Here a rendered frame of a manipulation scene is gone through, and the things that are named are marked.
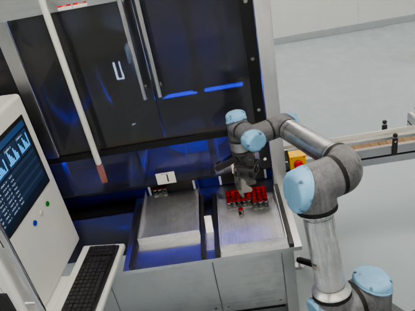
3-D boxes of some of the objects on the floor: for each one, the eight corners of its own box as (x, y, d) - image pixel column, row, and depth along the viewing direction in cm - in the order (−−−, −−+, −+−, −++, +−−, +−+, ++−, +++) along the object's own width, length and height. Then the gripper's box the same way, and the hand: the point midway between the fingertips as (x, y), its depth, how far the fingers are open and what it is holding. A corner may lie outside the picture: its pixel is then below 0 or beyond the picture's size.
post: (286, 305, 256) (237, -122, 148) (297, 303, 255) (255, -125, 148) (288, 314, 250) (239, -122, 143) (299, 313, 250) (257, -126, 142)
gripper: (249, 157, 162) (255, 204, 173) (257, 142, 170) (264, 188, 181) (226, 156, 166) (235, 202, 176) (236, 141, 174) (243, 186, 184)
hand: (242, 191), depth 179 cm, fingers closed
